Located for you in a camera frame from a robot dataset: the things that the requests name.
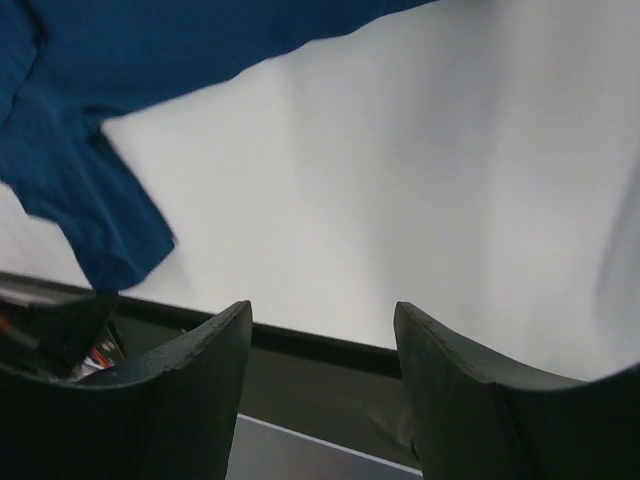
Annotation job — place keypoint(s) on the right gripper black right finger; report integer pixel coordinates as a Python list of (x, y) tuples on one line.
[(482, 415)]

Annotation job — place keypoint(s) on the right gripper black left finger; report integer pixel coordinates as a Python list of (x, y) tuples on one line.
[(168, 414)]

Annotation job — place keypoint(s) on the blue t shirt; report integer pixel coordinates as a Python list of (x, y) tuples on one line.
[(67, 66)]

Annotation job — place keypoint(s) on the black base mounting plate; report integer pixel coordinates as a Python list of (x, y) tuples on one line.
[(310, 407)]

